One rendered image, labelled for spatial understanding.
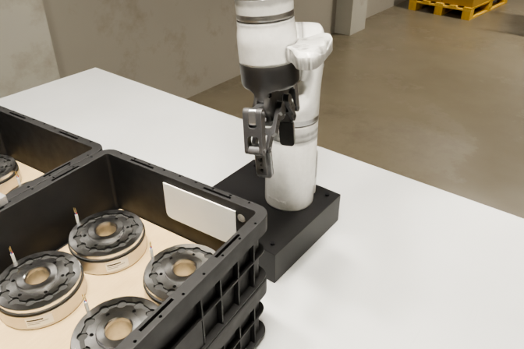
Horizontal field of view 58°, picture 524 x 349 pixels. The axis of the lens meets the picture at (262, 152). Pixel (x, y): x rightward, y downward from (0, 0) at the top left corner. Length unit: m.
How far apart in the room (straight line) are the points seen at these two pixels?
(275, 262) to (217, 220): 0.18
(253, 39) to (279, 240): 0.37
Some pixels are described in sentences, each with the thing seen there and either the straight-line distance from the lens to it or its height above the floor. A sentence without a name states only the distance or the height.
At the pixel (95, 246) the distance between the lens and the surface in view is 0.68.
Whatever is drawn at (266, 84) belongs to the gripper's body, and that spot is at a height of 1.07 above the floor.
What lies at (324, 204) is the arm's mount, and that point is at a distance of 0.89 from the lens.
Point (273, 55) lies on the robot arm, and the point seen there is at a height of 1.11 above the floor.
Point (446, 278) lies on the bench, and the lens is 0.89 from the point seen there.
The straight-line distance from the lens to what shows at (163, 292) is 0.60.
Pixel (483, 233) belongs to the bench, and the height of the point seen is 0.70.
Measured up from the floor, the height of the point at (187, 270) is 0.85.
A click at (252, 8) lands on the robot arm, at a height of 1.16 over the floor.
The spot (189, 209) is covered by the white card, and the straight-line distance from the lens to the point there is 0.67.
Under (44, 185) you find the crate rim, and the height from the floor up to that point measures 0.93.
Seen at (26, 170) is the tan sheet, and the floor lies 0.83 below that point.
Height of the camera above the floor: 1.29
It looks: 30 degrees down
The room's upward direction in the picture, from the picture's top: straight up
